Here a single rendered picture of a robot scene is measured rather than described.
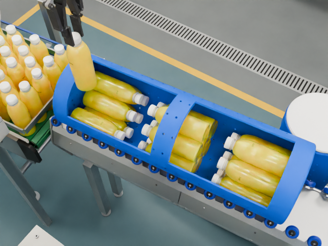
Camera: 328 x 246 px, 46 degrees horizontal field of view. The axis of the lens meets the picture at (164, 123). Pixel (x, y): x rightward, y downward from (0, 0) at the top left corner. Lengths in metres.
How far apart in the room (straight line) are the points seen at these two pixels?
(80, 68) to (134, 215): 1.36
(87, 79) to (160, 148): 0.32
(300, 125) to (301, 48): 1.88
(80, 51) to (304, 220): 0.95
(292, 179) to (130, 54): 2.18
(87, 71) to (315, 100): 0.89
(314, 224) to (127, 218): 1.25
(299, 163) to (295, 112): 0.39
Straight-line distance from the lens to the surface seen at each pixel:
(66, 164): 2.63
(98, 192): 2.10
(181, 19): 3.44
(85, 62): 1.22
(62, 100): 1.40
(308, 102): 1.61
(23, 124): 1.62
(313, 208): 1.51
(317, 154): 1.51
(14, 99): 1.54
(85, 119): 1.44
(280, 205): 1.22
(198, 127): 1.26
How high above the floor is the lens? 2.24
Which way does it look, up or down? 56 degrees down
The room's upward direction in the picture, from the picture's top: 1 degrees counter-clockwise
